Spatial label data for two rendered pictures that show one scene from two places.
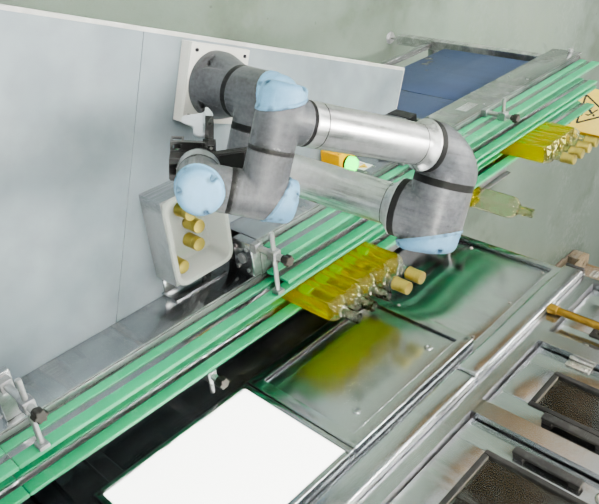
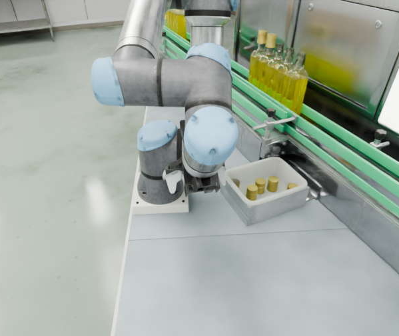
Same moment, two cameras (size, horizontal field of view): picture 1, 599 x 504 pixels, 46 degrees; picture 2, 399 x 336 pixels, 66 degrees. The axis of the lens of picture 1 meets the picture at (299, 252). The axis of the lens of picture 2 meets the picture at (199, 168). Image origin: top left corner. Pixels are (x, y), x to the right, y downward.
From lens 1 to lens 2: 68 cm
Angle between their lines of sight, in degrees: 13
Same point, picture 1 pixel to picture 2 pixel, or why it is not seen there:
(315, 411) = (387, 55)
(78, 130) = (204, 277)
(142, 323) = (345, 207)
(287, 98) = (103, 68)
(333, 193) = not seen: hidden behind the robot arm
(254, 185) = (195, 83)
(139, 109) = (184, 235)
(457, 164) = not seen: outside the picture
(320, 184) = not seen: hidden behind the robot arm
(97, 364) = (395, 233)
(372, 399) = (364, 19)
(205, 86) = (159, 191)
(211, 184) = (200, 119)
